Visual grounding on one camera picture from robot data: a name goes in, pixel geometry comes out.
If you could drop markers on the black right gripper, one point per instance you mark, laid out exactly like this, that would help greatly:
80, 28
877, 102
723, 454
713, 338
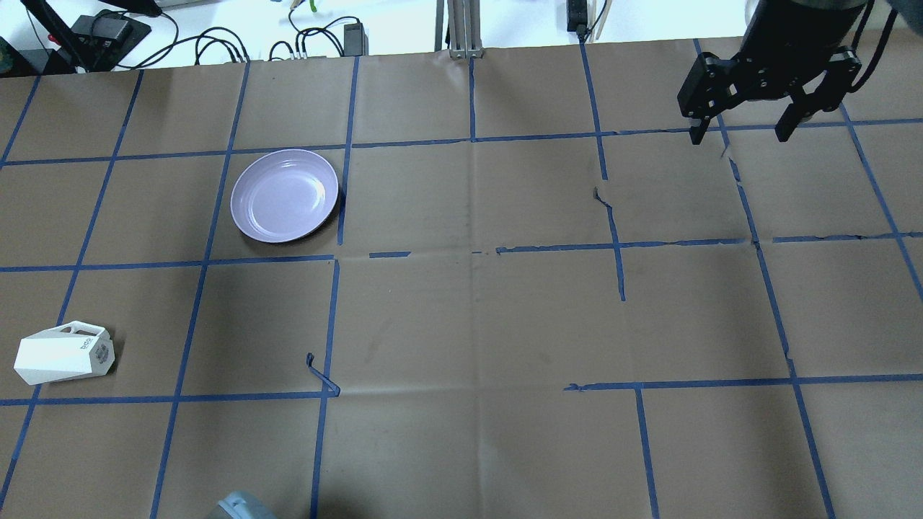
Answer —
787, 45

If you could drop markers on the white faceted cup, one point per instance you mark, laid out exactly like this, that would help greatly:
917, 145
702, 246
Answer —
71, 351

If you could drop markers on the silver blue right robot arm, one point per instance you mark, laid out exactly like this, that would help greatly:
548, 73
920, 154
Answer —
824, 24

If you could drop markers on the lavender plate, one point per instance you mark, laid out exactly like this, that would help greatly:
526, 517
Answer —
284, 196

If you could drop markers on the black power adapter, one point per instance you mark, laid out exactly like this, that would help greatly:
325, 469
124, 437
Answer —
354, 40

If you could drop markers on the aluminium frame post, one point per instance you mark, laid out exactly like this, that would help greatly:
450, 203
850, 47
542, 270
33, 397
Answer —
458, 29

